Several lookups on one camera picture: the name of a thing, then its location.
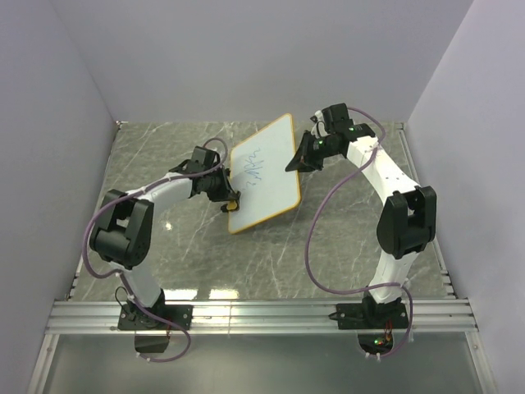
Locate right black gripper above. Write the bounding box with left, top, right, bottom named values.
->
left=285, top=131, right=339, bottom=175

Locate yellow framed whiteboard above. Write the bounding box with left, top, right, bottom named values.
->
left=228, top=113, right=301, bottom=234

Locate yellow black eraser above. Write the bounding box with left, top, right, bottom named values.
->
left=226, top=200, right=240, bottom=212

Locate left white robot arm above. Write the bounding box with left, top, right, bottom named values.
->
left=82, top=150, right=241, bottom=330

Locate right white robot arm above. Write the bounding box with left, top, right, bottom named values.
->
left=285, top=121, right=437, bottom=328

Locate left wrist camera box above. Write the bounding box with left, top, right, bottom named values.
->
left=187, top=146, right=221, bottom=173

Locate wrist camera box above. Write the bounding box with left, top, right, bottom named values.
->
left=321, top=103, right=354, bottom=134
left=187, top=146, right=221, bottom=173

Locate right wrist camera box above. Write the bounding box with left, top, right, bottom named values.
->
left=321, top=103, right=354, bottom=134

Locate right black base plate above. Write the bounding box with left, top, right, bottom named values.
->
left=328, top=300, right=409, bottom=330

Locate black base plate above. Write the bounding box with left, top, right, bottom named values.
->
left=328, top=300, right=409, bottom=330
left=117, top=303, right=193, bottom=331

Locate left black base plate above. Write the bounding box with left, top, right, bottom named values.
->
left=117, top=303, right=193, bottom=331

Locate aluminium front rail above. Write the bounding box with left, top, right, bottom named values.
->
left=44, top=299, right=477, bottom=335

